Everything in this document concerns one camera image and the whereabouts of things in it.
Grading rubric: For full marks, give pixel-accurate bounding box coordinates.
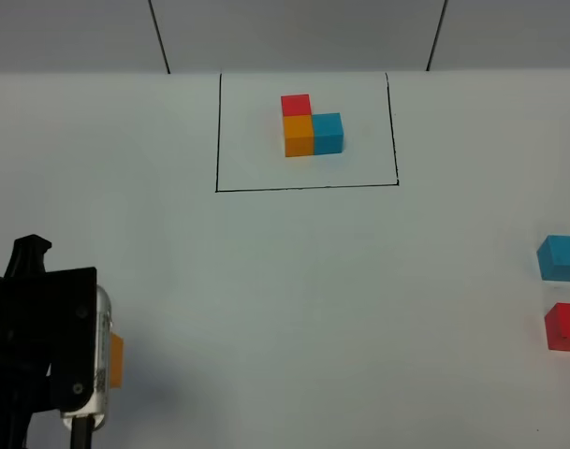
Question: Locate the orange template block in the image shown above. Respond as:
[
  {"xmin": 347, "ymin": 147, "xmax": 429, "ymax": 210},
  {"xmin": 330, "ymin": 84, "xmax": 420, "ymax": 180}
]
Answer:
[{"xmin": 283, "ymin": 115, "xmax": 314, "ymax": 157}]

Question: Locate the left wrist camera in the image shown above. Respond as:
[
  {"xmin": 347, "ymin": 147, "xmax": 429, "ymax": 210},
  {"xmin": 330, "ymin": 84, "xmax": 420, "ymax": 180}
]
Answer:
[{"xmin": 45, "ymin": 268, "xmax": 112, "ymax": 430}]

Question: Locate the red template block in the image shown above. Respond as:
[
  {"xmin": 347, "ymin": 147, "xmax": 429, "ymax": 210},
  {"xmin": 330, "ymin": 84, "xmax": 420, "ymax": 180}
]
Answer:
[{"xmin": 281, "ymin": 94, "xmax": 312, "ymax": 117}]

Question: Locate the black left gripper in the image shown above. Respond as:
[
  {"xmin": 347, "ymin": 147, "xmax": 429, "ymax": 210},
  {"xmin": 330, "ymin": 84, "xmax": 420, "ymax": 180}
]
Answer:
[{"xmin": 0, "ymin": 234, "xmax": 52, "ymax": 448}]

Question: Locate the blue template block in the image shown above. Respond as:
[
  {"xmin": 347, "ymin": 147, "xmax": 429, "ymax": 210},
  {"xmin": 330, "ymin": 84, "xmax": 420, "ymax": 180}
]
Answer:
[{"xmin": 312, "ymin": 112, "xmax": 344, "ymax": 155}]

